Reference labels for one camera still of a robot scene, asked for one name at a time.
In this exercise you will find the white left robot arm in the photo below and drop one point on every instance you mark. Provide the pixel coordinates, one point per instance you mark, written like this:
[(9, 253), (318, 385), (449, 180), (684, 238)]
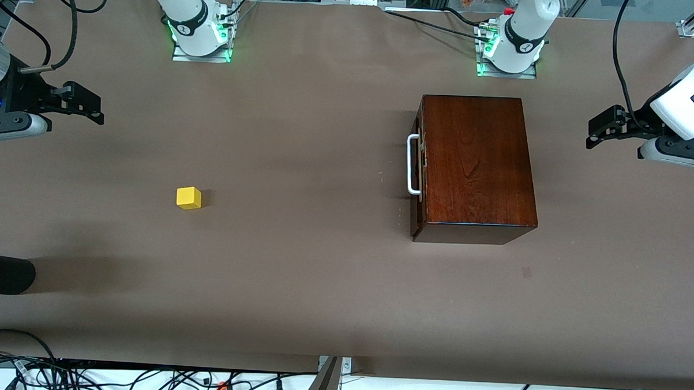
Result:
[(526, 28)]

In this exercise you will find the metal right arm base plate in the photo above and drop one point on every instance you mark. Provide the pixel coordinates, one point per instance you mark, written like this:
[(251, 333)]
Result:
[(213, 57)]

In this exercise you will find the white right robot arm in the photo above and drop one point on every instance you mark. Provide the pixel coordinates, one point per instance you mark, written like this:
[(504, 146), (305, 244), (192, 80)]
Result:
[(189, 16)]

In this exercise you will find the aluminium frame post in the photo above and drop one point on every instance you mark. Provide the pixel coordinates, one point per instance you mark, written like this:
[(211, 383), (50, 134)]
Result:
[(326, 385)]

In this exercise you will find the dark brown wooden cabinet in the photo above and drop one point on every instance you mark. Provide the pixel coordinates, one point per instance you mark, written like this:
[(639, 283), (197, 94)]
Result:
[(475, 165)]

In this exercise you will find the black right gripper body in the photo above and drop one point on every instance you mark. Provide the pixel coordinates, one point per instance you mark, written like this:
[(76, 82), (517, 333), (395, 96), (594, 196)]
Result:
[(23, 89)]

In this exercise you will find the black foam cylinder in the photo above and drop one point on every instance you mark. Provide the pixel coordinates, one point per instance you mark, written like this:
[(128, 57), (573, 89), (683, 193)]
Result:
[(3, 272)]

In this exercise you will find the light wooden drawer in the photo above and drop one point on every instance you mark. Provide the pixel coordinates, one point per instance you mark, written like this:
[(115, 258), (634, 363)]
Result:
[(417, 212)]

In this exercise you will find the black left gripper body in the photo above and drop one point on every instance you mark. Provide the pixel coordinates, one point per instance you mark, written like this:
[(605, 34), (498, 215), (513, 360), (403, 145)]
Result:
[(636, 122)]

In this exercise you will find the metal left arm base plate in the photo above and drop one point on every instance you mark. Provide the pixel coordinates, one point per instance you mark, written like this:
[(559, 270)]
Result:
[(501, 74)]

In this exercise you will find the yellow cube block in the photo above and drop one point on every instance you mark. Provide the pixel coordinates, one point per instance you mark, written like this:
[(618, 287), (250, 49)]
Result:
[(188, 198)]

